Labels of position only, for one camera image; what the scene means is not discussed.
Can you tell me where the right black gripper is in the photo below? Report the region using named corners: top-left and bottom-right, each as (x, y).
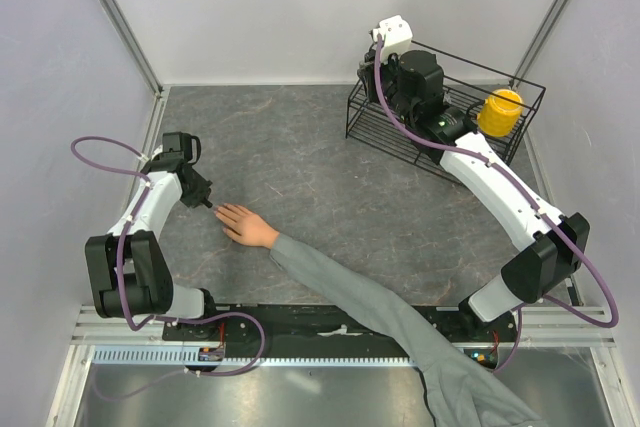
top-left (360, 44), bottom-right (416, 124)

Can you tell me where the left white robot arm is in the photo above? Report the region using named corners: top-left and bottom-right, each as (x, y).
top-left (71, 132), bottom-right (220, 340)

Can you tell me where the grey sleeved forearm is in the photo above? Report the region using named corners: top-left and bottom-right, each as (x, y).
top-left (270, 234), bottom-right (547, 426)

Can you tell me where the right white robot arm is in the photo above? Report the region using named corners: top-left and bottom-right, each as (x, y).
top-left (357, 45), bottom-right (590, 341)

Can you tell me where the person's bare hand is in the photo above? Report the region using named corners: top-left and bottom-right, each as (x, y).
top-left (215, 203), bottom-right (279, 249)

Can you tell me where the yellow mug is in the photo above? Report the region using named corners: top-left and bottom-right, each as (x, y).
top-left (464, 88), bottom-right (524, 138)

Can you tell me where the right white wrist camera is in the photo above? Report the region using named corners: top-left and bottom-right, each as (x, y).
top-left (370, 15), bottom-right (413, 61)

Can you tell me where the black wire rack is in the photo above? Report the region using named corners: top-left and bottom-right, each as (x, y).
top-left (345, 41), bottom-right (545, 181)

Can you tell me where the white slotted cable duct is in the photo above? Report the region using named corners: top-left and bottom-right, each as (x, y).
top-left (92, 345), bottom-right (415, 367)

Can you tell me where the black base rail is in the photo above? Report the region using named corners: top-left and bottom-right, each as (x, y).
top-left (162, 304), bottom-right (516, 357)

